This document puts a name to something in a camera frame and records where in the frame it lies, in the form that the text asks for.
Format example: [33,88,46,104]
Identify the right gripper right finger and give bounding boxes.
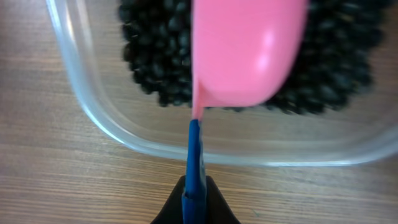
[206,176,241,224]

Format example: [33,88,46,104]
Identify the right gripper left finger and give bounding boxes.
[150,176,185,224]

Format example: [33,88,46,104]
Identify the pink scoop blue handle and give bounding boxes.
[182,0,308,223]

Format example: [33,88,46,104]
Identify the clear plastic container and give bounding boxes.
[47,1,397,166]

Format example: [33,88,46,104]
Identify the black beans in container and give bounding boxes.
[118,0,392,114]

